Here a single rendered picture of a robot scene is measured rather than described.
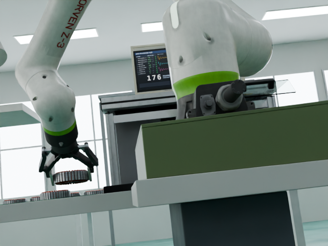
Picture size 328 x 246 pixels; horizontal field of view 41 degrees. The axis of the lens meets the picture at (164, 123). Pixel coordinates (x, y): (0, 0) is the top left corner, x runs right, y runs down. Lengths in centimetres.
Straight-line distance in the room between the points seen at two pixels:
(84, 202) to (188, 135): 69
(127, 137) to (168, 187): 119
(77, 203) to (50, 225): 687
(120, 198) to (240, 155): 67
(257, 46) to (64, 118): 53
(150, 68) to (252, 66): 85
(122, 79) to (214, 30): 747
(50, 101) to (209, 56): 49
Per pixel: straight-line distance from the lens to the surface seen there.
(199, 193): 65
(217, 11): 84
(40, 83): 118
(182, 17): 82
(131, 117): 168
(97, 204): 130
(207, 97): 73
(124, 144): 182
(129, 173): 181
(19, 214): 135
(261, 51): 95
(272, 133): 70
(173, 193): 65
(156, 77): 174
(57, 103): 114
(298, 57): 879
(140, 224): 797
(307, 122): 73
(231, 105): 71
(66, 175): 141
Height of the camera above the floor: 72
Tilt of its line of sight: 9 degrees up
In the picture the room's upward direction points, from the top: 6 degrees counter-clockwise
